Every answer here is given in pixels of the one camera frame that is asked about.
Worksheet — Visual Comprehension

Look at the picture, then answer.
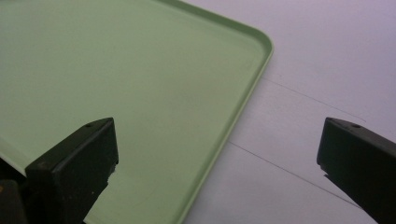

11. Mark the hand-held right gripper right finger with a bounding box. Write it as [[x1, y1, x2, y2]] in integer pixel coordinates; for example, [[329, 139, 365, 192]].
[[316, 117, 396, 224]]

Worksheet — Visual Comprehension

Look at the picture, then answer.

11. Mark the light green plastic tray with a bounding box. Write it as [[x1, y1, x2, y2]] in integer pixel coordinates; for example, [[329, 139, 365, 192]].
[[0, 0, 275, 224]]

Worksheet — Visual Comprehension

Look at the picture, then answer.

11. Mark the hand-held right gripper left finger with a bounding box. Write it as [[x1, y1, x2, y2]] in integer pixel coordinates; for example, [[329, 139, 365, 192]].
[[24, 117, 120, 224]]

